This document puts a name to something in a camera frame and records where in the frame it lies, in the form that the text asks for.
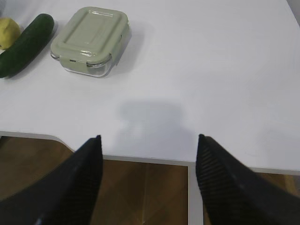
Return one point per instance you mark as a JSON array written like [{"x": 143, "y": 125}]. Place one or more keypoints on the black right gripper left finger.
[{"x": 65, "y": 196}]

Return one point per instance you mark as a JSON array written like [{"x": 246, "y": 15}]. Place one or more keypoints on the green lid glass container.
[{"x": 92, "y": 41}]

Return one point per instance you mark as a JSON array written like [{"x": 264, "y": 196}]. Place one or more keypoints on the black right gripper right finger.
[{"x": 235, "y": 195}]

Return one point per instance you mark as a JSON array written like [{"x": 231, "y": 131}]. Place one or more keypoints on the dark green cucumber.
[{"x": 25, "y": 49}]

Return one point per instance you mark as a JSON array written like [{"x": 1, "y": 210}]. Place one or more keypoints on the yellow lemon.
[{"x": 9, "y": 32}]

